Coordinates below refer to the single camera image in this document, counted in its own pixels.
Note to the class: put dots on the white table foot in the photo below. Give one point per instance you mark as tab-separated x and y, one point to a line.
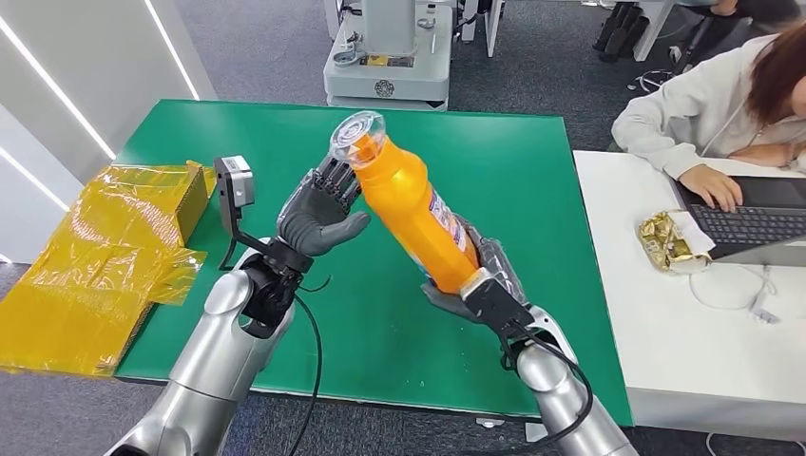
535	432
490	423

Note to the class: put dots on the person's hand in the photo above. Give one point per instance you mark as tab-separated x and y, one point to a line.
711	186

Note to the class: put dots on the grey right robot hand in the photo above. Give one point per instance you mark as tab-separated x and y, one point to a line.
500	264

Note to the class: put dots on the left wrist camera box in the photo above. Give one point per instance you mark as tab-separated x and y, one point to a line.
236	182

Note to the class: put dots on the white cabinet panel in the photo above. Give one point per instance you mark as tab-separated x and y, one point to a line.
491	22

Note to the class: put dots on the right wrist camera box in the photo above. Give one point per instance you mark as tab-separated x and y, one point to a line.
497	302

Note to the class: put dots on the yellow taped cardboard box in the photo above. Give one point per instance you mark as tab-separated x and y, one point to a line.
94	270

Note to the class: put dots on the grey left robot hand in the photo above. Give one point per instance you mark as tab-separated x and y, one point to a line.
312	220

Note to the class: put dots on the gold foil snack packet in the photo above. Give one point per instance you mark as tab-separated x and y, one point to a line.
667	242

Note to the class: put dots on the orange plastic bottle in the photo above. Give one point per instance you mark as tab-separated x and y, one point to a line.
409	208

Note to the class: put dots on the person at white desk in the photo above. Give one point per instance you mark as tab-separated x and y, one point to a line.
686	107

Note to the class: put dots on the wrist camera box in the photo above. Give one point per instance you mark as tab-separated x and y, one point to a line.
497	302
236	182

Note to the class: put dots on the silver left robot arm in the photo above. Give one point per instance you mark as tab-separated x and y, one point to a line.
220	352

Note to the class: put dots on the grey robot base machine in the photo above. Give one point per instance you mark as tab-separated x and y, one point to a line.
390	75

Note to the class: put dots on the dark laptop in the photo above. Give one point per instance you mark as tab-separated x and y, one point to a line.
749	223

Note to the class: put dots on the white charger plug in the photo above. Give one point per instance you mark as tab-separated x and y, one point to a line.
767	313

